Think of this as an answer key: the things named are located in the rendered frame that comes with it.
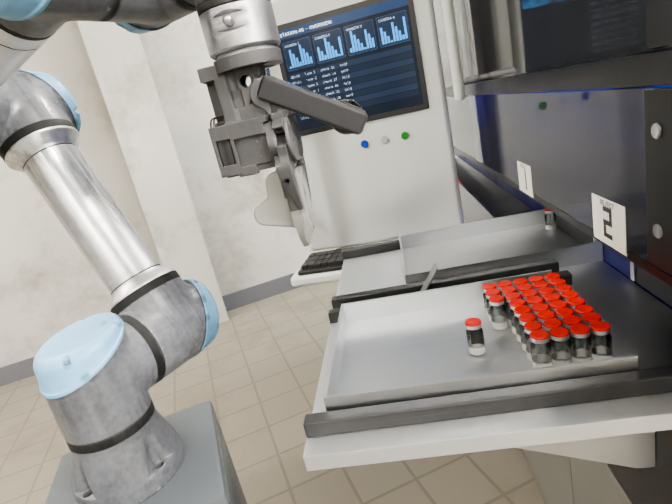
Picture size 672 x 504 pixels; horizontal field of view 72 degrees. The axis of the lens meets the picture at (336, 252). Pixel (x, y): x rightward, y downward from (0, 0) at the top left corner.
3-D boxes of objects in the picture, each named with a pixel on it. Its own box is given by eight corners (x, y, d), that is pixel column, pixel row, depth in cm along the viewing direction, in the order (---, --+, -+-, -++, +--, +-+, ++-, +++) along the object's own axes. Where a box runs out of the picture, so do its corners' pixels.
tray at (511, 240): (550, 222, 105) (548, 207, 104) (603, 260, 80) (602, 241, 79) (401, 249, 109) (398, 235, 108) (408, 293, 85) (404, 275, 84)
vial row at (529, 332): (513, 306, 71) (510, 279, 70) (555, 371, 54) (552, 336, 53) (498, 308, 71) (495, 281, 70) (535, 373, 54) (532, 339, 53)
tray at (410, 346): (552, 289, 74) (551, 269, 73) (638, 384, 49) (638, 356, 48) (345, 322, 79) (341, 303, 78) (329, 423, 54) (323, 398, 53)
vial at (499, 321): (505, 322, 67) (502, 293, 66) (509, 329, 65) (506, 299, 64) (490, 324, 67) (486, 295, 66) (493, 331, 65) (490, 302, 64)
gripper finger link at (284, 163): (293, 205, 53) (273, 129, 50) (307, 202, 53) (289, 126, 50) (285, 215, 48) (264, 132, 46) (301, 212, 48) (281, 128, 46)
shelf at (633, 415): (543, 225, 110) (542, 217, 109) (796, 415, 44) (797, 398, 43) (346, 260, 117) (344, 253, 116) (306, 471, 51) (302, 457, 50)
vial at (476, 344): (484, 346, 62) (480, 318, 61) (487, 354, 60) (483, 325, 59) (467, 348, 63) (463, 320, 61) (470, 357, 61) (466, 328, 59)
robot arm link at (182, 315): (137, 397, 72) (-68, 108, 71) (206, 347, 84) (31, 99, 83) (171, 375, 64) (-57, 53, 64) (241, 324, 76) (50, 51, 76)
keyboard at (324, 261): (440, 240, 134) (439, 232, 133) (441, 256, 121) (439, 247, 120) (310, 259, 144) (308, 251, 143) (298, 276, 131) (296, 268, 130)
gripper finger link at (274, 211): (268, 252, 55) (247, 175, 52) (317, 243, 54) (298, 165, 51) (262, 260, 52) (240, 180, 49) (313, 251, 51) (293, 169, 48)
